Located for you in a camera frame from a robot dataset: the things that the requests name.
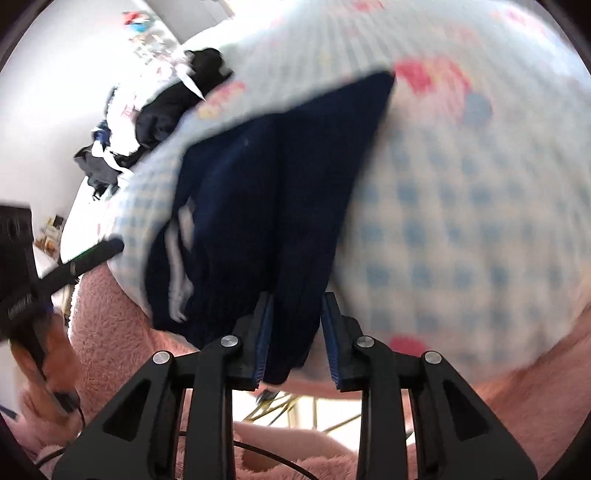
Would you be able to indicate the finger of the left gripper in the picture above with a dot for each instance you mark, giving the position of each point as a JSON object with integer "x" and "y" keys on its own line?
{"x": 68, "y": 273}

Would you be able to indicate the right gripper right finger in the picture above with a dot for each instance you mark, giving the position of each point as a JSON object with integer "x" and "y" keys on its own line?
{"x": 457, "y": 435}

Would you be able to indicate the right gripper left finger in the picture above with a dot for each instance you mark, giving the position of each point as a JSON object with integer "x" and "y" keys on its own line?
{"x": 175, "y": 401}

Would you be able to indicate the navy blue striped garment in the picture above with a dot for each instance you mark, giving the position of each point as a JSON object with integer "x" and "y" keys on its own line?
{"x": 258, "y": 209}

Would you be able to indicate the person's left hand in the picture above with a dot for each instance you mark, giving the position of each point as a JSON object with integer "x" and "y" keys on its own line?
{"x": 45, "y": 356}

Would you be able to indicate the cluttered bedside table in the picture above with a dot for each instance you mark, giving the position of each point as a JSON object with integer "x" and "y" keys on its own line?
{"x": 50, "y": 237}

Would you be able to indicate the blue checked cartoon bedspread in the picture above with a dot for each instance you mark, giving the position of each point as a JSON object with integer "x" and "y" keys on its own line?
{"x": 469, "y": 230}

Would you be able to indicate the black garment with white ribbon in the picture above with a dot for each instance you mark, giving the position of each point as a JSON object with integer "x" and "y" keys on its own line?
{"x": 142, "y": 112}

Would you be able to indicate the red blue plush toy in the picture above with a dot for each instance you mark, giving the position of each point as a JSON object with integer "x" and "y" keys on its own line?
{"x": 137, "y": 21}

